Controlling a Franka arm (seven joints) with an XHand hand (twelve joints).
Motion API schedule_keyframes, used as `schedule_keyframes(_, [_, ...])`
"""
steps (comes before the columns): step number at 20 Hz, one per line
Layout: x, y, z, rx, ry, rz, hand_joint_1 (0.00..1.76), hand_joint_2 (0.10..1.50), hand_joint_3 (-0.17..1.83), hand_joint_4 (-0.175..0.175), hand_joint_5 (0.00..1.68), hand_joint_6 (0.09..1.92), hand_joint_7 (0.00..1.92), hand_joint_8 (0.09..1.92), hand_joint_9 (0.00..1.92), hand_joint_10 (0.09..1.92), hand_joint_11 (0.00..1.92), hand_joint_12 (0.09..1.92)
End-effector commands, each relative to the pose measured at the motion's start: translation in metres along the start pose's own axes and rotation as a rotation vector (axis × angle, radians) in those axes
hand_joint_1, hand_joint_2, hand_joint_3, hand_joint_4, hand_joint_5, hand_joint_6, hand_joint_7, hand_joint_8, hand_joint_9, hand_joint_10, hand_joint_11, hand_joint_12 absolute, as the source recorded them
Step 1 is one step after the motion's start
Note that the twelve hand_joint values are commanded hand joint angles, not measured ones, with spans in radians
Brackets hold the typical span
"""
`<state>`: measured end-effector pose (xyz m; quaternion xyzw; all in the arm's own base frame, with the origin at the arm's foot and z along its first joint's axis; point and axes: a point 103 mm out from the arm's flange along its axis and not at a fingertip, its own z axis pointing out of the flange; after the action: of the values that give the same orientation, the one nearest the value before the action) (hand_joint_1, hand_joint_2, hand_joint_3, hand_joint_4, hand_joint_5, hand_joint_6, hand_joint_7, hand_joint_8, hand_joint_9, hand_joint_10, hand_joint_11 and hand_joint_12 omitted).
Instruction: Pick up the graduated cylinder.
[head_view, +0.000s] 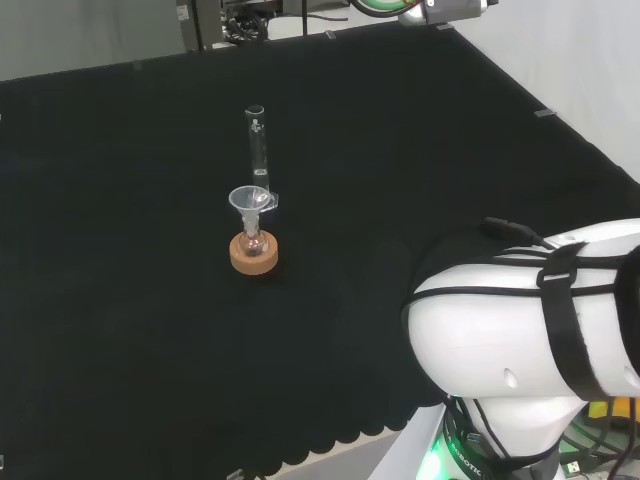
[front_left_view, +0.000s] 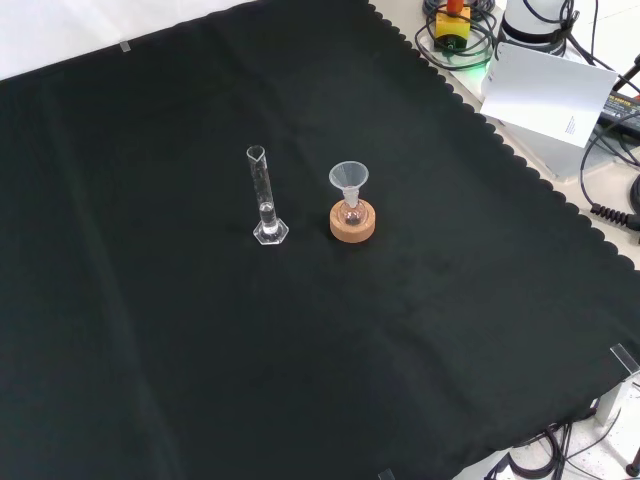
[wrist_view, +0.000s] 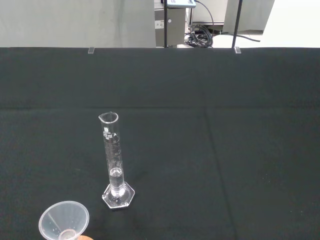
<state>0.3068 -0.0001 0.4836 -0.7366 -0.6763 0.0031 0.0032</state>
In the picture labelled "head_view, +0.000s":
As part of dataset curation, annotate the grey metal cabinet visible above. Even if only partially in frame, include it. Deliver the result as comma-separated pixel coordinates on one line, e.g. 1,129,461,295
174,0,226,52

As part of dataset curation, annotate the clear plastic funnel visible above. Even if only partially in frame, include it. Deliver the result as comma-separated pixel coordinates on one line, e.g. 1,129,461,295
228,185,272,229

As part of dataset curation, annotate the clear glass graduated cylinder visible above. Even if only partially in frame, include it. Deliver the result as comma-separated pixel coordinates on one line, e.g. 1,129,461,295
243,104,280,212

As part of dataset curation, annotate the black table cloth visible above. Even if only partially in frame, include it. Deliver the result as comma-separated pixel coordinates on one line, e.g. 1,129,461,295
0,25,640,480

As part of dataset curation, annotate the small round-bottom glass flask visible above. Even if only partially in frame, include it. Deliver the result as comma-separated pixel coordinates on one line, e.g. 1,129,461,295
238,219,268,259

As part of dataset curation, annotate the cork ring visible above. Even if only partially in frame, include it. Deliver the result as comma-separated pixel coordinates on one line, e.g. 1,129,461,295
228,230,280,276

